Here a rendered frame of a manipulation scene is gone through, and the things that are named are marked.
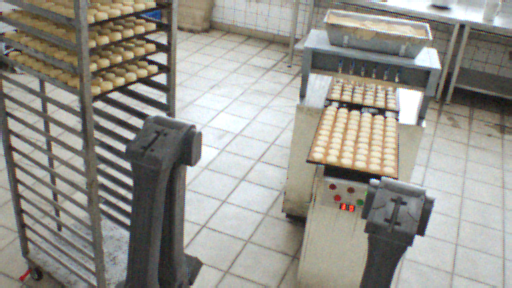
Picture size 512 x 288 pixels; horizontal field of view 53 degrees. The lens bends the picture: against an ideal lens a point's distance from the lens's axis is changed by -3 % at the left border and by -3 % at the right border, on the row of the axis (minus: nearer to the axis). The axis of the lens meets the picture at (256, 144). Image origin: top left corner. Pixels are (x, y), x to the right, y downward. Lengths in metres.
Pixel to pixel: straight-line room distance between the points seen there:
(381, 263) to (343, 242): 1.71
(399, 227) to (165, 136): 0.43
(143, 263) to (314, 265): 1.72
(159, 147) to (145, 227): 0.15
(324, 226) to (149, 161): 1.67
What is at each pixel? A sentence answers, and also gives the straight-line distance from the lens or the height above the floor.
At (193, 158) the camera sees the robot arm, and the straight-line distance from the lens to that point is 0.99.
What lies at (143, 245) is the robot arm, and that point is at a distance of 1.02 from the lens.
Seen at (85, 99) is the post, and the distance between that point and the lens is 1.99.
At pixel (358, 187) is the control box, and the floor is 0.83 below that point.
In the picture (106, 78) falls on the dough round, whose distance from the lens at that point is 2.17.
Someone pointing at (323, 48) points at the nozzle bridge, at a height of 1.18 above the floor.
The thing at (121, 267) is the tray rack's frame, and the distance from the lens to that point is 2.86.
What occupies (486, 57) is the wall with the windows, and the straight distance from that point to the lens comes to 6.21.
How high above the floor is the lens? 2.08
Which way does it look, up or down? 29 degrees down
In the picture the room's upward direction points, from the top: 6 degrees clockwise
